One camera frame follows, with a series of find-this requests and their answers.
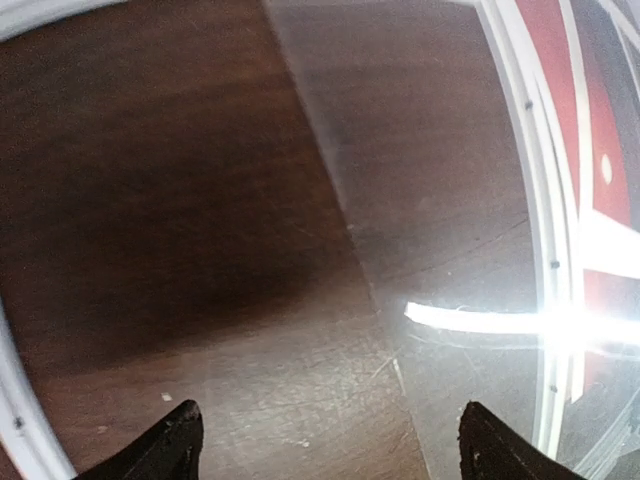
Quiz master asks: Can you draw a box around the red and dark photo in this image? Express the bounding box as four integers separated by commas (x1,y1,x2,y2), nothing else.
504,1,639,399

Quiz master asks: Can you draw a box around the white mat board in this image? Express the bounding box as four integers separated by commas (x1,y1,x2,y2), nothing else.
482,1,639,402

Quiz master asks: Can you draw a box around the clear acrylic sheet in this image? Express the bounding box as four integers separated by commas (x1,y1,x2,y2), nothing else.
265,1,639,479

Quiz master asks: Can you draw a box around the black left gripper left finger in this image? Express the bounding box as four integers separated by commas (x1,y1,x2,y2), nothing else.
79,400,204,480

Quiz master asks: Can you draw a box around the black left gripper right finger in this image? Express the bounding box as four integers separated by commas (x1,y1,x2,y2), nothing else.
458,401,583,480

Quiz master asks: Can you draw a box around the white picture frame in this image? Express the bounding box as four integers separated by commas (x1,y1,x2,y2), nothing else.
1,1,559,479

